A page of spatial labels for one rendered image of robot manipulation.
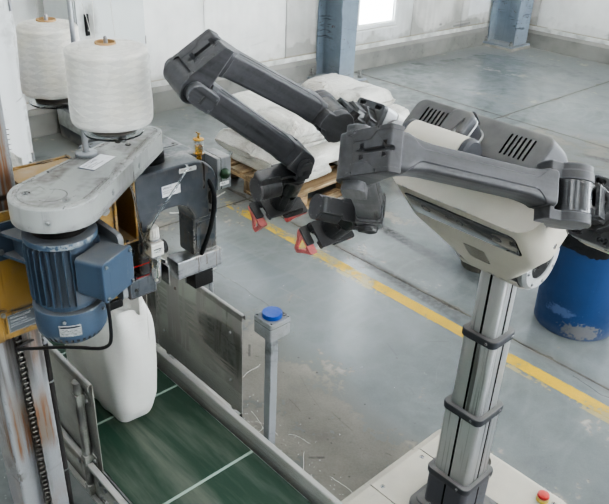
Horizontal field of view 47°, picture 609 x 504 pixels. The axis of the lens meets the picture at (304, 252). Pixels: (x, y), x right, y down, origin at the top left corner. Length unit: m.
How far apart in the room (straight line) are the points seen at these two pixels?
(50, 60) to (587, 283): 2.67
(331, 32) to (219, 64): 6.38
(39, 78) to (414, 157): 0.90
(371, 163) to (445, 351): 2.44
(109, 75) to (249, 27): 5.73
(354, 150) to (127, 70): 0.51
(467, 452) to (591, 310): 1.69
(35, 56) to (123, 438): 1.26
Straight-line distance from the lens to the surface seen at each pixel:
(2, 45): 4.50
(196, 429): 2.39
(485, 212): 1.51
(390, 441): 2.94
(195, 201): 1.86
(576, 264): 3.54
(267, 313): 2.07
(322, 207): 1.50
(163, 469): 2.28
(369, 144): 1.09
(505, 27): 10.22
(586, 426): 3.25
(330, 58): 7.76
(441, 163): 1.11
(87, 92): 1.43
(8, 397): 1.92
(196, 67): 1.33
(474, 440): 2.09
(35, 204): 1.44
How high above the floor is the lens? 2.01
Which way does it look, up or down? 29 degrees down
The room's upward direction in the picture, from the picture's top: 3 degrees clockwise
